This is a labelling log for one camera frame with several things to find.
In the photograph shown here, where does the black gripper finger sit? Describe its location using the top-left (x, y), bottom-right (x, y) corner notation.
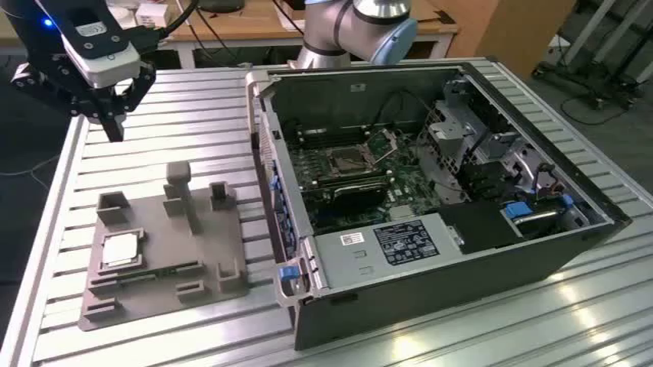
top-left (11, 63), bottom-right (112, 141)
top-left (104, 63), bottom-right (157, 143)

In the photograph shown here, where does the silver CPU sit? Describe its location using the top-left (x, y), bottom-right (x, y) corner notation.
top-left (100, 232), bottom-right (149, 268)

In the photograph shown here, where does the black RAM slot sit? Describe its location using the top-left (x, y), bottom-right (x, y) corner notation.
top-left (299, 135), bottom-right (368, 144)
top-left (300, 139), bottom-right (369, 149)
top-left (296, 127), bottom-right (365, 135)
top-left (297, 131), bottom-right (367, 139)

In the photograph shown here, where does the CPU socket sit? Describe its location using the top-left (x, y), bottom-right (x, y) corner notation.
top-left (324, 146), bottom-right (383, 180)

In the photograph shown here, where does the white labelled box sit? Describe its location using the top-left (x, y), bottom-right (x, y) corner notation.
top-left (133, 2), bottom-right (170, 28)

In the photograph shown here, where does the wooden desk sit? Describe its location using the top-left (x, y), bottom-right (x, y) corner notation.
top-left (152, 0), bottom-right (460, 70)

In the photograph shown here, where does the black round base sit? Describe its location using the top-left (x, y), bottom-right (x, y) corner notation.
top-left (196, 0), bottom-right (245, 11)

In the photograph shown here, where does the white open box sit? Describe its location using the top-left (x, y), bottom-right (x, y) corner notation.
top-left (273, 0), bottom-right (308, 31)

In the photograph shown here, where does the thin locking lever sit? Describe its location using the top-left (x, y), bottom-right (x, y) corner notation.
top-left (315, 126), bottom-right (331, 156)

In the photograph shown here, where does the grey parts rack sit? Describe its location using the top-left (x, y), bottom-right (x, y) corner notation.
top-left (76, 160), bottom-right (250, 333)

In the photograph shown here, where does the metal socket cover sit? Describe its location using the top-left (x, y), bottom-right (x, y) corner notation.
top-left (363, 128), bottom-right (400, 164)

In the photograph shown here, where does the green RAM stick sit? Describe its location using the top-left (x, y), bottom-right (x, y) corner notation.
top-left (114, 266), bottom-right (180, 287)

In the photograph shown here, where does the black expansion card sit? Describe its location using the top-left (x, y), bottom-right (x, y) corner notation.
top-left (323, 182), bottom-right (388, 217)

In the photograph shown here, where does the green motherboard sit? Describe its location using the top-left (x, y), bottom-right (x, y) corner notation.
top-left (284, 125), bottom-right (444, 236)

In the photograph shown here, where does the metal drive cage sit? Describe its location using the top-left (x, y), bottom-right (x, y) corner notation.
top-left (415, 70), bottom-right (516, 203)

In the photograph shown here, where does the small silver heatsink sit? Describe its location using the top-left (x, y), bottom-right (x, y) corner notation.
top-left (389, 206), bottom-right (427, 221)

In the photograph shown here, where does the grey power supply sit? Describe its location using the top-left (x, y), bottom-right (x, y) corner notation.
top-left (311, 213), bottom-right (464, 290)

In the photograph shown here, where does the wooden cabinet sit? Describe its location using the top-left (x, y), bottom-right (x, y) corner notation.
top-left (447, 0), bottom-right (580, 83)

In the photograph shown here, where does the black plastic shroud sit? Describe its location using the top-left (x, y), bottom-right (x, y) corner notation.
top-left (437, 200), bottom-right (526, 255)

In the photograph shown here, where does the black open PC case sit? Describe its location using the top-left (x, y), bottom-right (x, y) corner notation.
top-left (242, 60), bottom-right (632, 352)

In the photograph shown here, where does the blue disk carrier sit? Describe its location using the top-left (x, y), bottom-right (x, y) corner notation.
top-left (500, 194), bottom-right (575, 235)

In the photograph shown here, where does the black wheeled base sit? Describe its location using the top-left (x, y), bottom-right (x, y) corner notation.
top-left (530, 59), bottom-right (646, 112)

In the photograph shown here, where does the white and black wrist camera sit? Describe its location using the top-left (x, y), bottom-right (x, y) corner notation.
top-left (58, 0), bottom-right (141, 89)

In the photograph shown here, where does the black camera cable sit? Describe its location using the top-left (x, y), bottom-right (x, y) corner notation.
top-left (129, 0), bottom-right (202, 54)

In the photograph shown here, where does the thin cable with metal plug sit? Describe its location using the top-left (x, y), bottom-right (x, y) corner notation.
top-left (197, 5), bottom-right (254, 70)

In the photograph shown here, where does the black looped case cable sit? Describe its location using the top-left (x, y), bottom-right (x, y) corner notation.
top-left (368, 89), bottom-right (435, 127)

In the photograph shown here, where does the white metal frame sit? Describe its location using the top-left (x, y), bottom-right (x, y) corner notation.
top-left (547, 0), bottom-right (653, 83)

